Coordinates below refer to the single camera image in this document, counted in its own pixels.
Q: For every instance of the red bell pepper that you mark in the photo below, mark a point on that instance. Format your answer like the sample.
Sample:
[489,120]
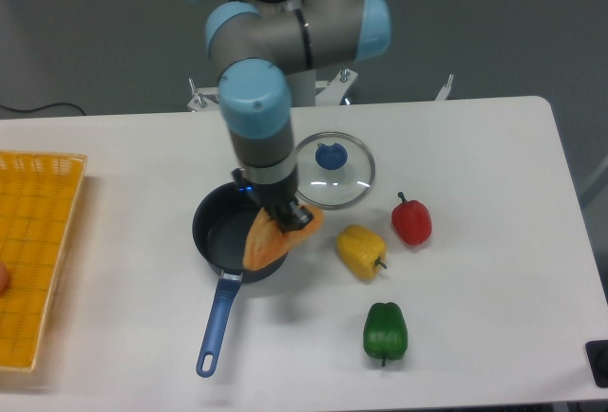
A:
[411,220]

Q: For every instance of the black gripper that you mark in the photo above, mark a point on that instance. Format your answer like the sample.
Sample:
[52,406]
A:
[277,198]

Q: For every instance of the black device at table edge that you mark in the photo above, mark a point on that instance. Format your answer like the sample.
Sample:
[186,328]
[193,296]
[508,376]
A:
[597,354]

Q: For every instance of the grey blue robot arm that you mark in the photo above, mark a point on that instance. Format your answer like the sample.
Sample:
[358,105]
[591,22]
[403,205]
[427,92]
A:
[254,46]

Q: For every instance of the dark pan blue handle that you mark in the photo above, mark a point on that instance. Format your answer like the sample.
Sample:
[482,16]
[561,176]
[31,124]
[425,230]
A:
[220,226]

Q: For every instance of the yellow bell pepper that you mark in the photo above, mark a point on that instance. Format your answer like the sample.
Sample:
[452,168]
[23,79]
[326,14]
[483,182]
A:
[362,251]

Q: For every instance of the green bell pepper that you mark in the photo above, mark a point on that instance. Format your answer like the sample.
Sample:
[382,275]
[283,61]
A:
[385,333]

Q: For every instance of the glass lid blue knob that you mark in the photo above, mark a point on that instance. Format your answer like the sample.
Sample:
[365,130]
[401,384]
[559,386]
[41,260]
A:
[335,170]

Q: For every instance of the yellow wicker basket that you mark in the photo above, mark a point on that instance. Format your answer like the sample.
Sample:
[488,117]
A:
[39,195]

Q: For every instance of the orange triangle bread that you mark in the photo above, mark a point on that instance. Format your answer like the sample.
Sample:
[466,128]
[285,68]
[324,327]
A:
[265,243]

